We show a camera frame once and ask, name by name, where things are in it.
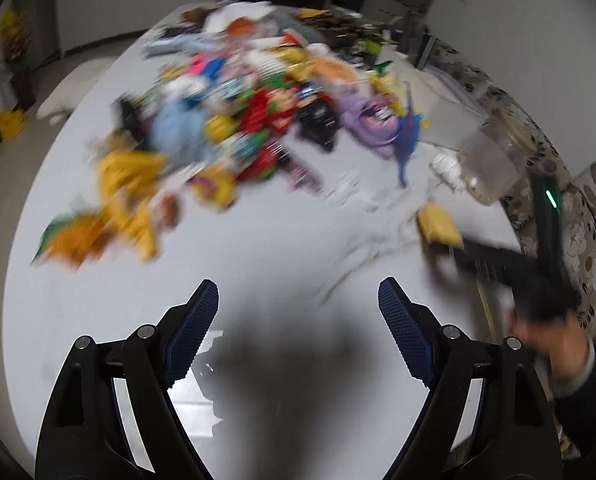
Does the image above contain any yellow stool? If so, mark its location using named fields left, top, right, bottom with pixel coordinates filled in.
left=0, top=108, right=28, bottom=142

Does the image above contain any light blue plush toy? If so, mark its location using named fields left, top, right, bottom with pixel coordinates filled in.
left=149, top=100, right=217, bottom=170

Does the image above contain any person right hand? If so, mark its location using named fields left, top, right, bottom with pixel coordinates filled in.
left=508, top=309, right=592, bottom=384

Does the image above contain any yellow toy gun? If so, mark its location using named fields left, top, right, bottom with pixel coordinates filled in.
left=97, top=150, right=168, bottom=261

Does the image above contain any blue dinosaur toy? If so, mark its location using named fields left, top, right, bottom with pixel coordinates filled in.
left=394, top=81, right=421, bottom=188

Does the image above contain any clear plastic jar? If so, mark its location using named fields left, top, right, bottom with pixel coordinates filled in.
left=458, top=114, right=533, bottom=206

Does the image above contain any floral sofa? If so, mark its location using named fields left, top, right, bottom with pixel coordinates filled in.
left=427, top=39, right=596, bottom=340

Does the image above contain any purple plush toy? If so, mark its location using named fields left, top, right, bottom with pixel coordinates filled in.
left=338, top=93, right=400, bottom=159

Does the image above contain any orange green dinosaur toy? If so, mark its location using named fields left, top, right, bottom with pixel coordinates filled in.
left=32, top=210, right=114, bottom=269

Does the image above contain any yellow toy block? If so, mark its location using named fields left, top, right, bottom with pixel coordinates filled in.
left=416, top=202, right=464, bottom=249

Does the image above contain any yellow flower plant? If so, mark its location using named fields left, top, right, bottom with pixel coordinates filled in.
left=0, top=9, right=28, bottom=75

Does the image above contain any white padded bench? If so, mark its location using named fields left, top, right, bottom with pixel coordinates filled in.
left=36, top=56, right=116, bottom=124

